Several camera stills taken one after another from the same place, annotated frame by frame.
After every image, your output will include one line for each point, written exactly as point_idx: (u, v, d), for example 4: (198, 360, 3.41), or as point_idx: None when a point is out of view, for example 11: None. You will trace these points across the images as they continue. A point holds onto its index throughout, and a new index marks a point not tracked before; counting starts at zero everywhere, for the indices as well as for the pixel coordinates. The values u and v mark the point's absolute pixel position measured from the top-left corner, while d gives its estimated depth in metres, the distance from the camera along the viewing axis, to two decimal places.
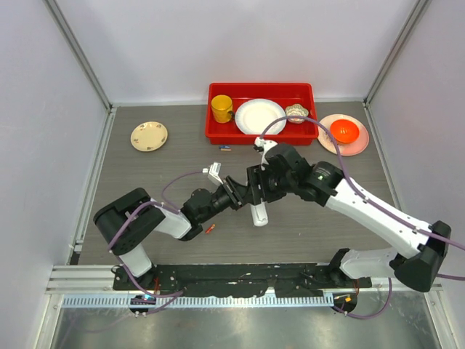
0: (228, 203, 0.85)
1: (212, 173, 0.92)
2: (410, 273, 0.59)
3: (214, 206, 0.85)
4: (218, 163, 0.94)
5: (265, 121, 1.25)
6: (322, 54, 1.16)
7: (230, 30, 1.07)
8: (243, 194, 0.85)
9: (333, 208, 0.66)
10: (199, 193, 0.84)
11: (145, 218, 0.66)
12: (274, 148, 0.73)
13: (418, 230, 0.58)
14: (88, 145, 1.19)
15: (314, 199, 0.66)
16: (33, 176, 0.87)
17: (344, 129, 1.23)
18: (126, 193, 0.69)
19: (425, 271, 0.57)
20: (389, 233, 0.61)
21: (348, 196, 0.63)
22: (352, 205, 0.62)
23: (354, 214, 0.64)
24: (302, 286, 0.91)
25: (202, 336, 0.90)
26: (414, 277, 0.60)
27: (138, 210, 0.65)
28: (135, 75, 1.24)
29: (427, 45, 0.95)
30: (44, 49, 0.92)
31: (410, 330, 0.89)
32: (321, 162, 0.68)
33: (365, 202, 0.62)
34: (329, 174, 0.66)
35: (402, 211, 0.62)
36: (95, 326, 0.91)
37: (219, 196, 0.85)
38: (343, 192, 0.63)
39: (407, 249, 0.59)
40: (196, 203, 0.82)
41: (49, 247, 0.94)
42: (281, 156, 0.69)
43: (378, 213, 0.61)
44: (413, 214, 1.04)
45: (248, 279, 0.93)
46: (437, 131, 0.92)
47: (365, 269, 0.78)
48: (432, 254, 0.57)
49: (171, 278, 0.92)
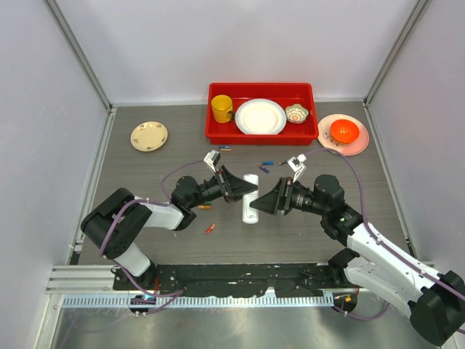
0: (217, 193, 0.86)
1: (207, 161, 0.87)
2: (423, 321, 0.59)
3: (203, 194, 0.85)
4: (216, 151, 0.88)
5: (265, 122, 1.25)
6: (322, 53, 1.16)
7: (230, 30, 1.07)
8: (232, 187, 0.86)
9: (354, 249, 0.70)
10: (184, 181, 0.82)
11: (131, 217, 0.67)
12: (326, 178, 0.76)
13: (423, 274, 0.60)
14: (88, 145, 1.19)
15: (335, 238, 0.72)
16: (33, 176, 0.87)
17: (345, 129, 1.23)
18: (108, 197, 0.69)
19: (428, 314, 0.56)
20: (396, 274, 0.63)
21: (362, 237, 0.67)
22: (364, 245, 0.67)
23: (368, 253, 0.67)
24: (302, 286, 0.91)
25: (202, 336, 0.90)
26: (425, 324, 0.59)
27: (123, 211, 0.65)
28: (135, 75, 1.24)
29: (427, 45, 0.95)
30: (43, 47, 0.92)
31: (410, 330, 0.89)
32: (352, 209, 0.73)
33: (378, 243, 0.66)
34: (352, 218, 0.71)
35: (413, 258, 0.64)
36: (96, 326, 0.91)
37: (208, 186, 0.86)
38: (360, 233, 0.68)
39: (413, 291, 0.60)
40: (183, 193, 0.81)
41: (49, 247, 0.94)
42: (328, 193, 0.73)
43: (388, 254, 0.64)
44: (413, 213, 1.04)
45: (248, 279, 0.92)
46: (437, 131, 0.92)
47: (373, 286, 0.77)
48: (436, 299, 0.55)
49: (171, 278, 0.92)
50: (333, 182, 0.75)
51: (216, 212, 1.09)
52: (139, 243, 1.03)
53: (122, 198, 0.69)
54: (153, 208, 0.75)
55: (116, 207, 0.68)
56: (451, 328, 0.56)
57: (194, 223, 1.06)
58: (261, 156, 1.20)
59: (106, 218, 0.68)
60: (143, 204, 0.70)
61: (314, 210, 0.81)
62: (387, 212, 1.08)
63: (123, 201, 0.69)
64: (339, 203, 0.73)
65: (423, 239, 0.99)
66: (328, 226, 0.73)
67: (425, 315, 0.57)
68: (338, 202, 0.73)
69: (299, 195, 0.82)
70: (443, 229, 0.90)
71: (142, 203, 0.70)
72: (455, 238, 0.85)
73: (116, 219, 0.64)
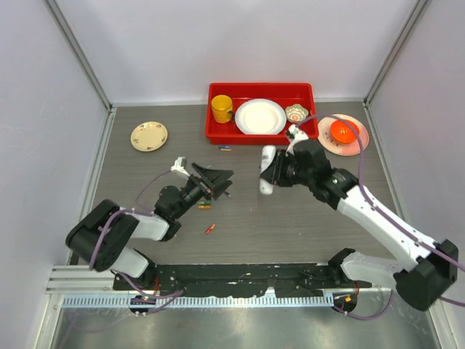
0: (200, 193, 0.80)
1: (177, 167, 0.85)
2: (411, 291, 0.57)
3: (185, 199, 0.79)
4: (183, 158, 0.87)
5: (265, 121, 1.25)
6: (322, 53, 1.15)
7: (229, 30, 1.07)
8: (212, 179, 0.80)
9: (344, 213, 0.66)
10: (166, 190, 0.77)
11: (120, 227, 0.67)
12: (304, 139, 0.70)
13: (419, 243, 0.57)
14: (88, 145, 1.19)
15: (327, 201, 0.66)
16: (33, 177, 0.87)
17: (344, 129, 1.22)
18: (92, 210, 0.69)
19: (421, 283, 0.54)
20: (390, 242, 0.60)
21: (357, 201, 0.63)
22: (358, 209, 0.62)
23: (362, 220, 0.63)
24: (302, 286, 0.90)
25: (201, 336, 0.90)
26: (412, 294, 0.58)
27: (109, 222, 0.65)
28: (136, 75, 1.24)
29: (427, 45, 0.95)
30: (43, 48, 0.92)
31: (410, 330, 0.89)
32: (339, 169, 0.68)
33: (373, 209, 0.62)
34: (344, 179, 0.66)
35: (408, 224, 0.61)
36: (95, 326, 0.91)
37: (188, 190, 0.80)
38: (353, 196, 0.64)
39: (406, 259, 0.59)
40: (167, 202, 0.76)
41: (49, 247, 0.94)
42: (307, 151, 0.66)
43: (385, 222, 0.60)
44: (413, 214, 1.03)
45: (248, 279, 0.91)
46: (437, 130, 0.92)
47: (368, 274, 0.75)
48: (430, 268, 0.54)
49: (171, 278, 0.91)
50: (311, 141, 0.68)
51: (216, 212, 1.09)
52: (138, 243, 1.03)
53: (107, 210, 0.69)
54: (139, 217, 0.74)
55: (102, 219, 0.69)
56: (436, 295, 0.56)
57: (194, 223, 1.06)
58: (261, 156, 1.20)
59: (91, 230, 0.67)
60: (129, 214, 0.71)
61: (302, 180, 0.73)
62: None
63: (109, 211, 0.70)
64: (322, 163, 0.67)
65: None
66: (319, 188, 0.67)
67: (417, 286, 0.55)
68: (320, 161, 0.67)
69: (289, 165, 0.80)
70: (444, 229, 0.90)
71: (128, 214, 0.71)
72: (455, 239, 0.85)
73: (103, 231, 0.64)
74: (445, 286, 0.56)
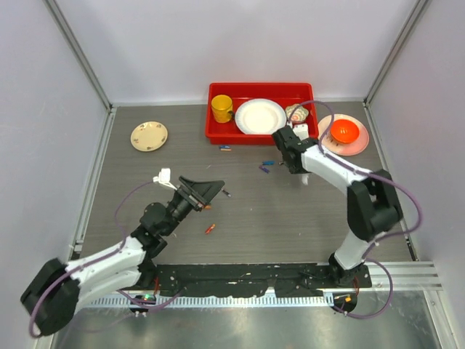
0: (189, 207, 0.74)
1: (163, 181, 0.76)
2: (354, 218, 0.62)
3: (173, 216, 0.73)
4: (166, 168, 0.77)
5: (265, 121, 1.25)
6: (322, 52, 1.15)
7: (229, 30, 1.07)
8: (202, 193, 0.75)
9: (311, 169, 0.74)
10: (152, 207, 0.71)
11: (58, 297, 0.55)
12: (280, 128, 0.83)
13: (356, 171, 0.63)
14: (88, 145, 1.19)
15: (292, 162, 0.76)
16: (33, 177, 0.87)
17: (344, 129, 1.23)
18: (38, 273, 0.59)
19: (357, 202, 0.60)
20: (338, 179, 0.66)
21: (312, 152, 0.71)
22: (312, 158, 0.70)
23: (320, 169, 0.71)
24: (302, 285, 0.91)
25: (202, 336, 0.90)
26: (356, 220, 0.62)
27: (46, 291, 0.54)
28: (136, 75, 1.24)
29: (427, 44, 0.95)
30: (44, 48, 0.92)
31: (410, 330, 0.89)
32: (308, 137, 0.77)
33: (325, 155, 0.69)
34: (307, 142, 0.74)
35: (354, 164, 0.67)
36: (95, 326, 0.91)
37: (176, 205, 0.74)
38: (311, 150, 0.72)
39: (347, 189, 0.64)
40: (152, 220, 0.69)
41: (49, 247, 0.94)
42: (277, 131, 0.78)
43: (333, 163, 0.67)
44: (413, 214, 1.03)
45: (248, 279, 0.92)
46: (437, 129, 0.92)
47: (348, 250, 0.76)
48: (362, 188, 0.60)
49: (171, 278, 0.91)
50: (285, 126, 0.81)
51: (216, 212, 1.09)
52: None
53: (51, 273, 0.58)
54: (87, 275, 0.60)
55: (46, 285, 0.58)
56: (378, 222, 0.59)
57: (194, 223, 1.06)
58: (261, 156, 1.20)
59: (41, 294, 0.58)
60: (76, 280, 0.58)
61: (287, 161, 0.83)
62: None
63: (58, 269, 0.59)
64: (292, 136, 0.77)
65: (423, 240, 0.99)
66: (285, 151, 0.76)
67: (354, 206, 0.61)
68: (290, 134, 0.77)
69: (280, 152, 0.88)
70: (444, 228, 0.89)
71: (76, 278, 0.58)
72: (455, 238, 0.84)
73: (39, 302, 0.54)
74: (387, 214, 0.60)
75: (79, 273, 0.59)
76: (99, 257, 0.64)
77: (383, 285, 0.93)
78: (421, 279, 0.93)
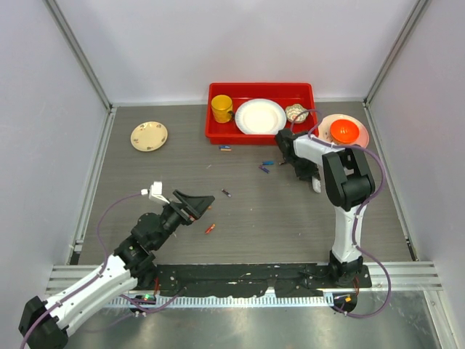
0: (179, 220, 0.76)
1: (155, 193, 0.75)
2: (329, 187, 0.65)
3: (164, 227, 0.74)
4: (158, 181, 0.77)
5: (265, 121, 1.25)
6: (322, 52, 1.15)
7: (229, 30, 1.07)
8: (194, 206, 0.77)
9: (302, 155, 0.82)
10: (147, 217, 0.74)
11: (40, 336, 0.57)
12: None
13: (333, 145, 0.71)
14: (88, 145, 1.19)
15: (287, 152, 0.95)
16: (33, 177, 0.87)
17: (345, 129, 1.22)
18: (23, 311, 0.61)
19: (328, 169, 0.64)
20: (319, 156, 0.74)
21: (302, 138, 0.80)
22: (301, 141, 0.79)
23: (309, 152, 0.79)
24: (302, 286, 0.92)
25: (202, 336, 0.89)
26: (330, 190, 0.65)
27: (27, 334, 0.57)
28: (136, 75, 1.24)
29: (427, 44, 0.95)
30: (44, 49, 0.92)
31: (410, 329, 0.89)
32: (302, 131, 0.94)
33: (310, 139, 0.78)
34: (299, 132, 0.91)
35: None
36: (95, 326, 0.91)
37: (167, 217, 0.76)
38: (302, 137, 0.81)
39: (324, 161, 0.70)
40: (144, 230, 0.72)
41: (49, 247, 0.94)
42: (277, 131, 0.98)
43: (317, 144, 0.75)
44: (413, 214, 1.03)
45: (248, 279, 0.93)
46: (437, 129, 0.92)
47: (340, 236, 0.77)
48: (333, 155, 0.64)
49: (171, 278, 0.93)
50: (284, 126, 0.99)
51: (216, 212, 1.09)
52: None
53: (32, 313, 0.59)
54: (66, 310, 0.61)
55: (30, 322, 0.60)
56: (349, 189, 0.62)
57: (194, 223, 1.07)
58: (261, 156, 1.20)
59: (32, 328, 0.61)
60: (55, 317, 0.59)
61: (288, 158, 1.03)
62: (387, 212, 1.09)
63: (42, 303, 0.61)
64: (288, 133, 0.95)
65: (423, 240, 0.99)
66: (281, 142, 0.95)
67: (328, 174, 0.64)
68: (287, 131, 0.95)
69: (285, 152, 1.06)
70: (444, 228, 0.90)
71: (55, 315, 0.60)
72: (455, 238, 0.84)
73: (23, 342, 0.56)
74: (357, 183, 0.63)
75: (58, 310, 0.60)
76: (78, 288, 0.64)
77: (384, 285, 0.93)
78: (421, 280, 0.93)
